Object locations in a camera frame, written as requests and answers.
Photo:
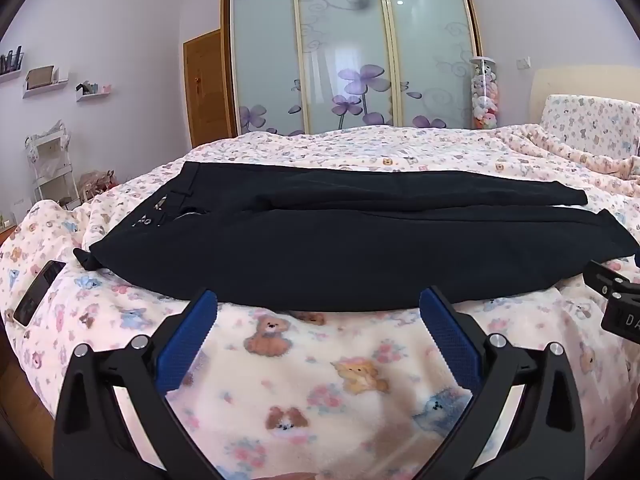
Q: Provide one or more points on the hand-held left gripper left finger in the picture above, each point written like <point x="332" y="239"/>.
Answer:
<point x="186" y="342"/>

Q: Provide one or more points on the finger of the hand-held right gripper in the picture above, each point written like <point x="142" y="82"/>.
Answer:
<point x="605" y="274"/>

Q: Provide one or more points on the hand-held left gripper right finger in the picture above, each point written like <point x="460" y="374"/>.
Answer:
<point x="450" y="337"/>

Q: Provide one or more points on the black pants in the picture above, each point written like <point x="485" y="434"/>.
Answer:
<point x="350" y="240"/>

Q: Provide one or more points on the bear printed blanket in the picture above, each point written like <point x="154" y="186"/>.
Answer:
<point x="325" y="385"/>

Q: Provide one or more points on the bear printed pillow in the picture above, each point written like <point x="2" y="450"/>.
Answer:
<point x="590" y="122"/>

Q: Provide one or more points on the black smartphone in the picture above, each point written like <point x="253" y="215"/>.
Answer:
<point x="39" y="294"/>

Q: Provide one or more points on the clear plastic bag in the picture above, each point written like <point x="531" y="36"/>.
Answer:
<point x="95" y="185"/>

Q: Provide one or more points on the cream headboard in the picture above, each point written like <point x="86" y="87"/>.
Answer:
<point x="585" y="80"/>

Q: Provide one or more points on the clear tube of plush toys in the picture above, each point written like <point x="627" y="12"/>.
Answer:
<point x="484" y="95"/>

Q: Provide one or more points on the white storage rack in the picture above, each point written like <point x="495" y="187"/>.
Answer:
<point x="52" y="165"/>

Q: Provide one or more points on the wooden door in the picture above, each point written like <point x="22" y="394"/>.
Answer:
<point x="207" y="90"/>

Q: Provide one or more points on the frosted glass sliding wardrobe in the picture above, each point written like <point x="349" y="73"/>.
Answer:
<point x="350" y="50"/>

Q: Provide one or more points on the white wall shelf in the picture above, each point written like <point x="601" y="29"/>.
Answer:
<point x="9" y="72"/>
<point x="92" y="94"/>
<point x="45" y="85"/>

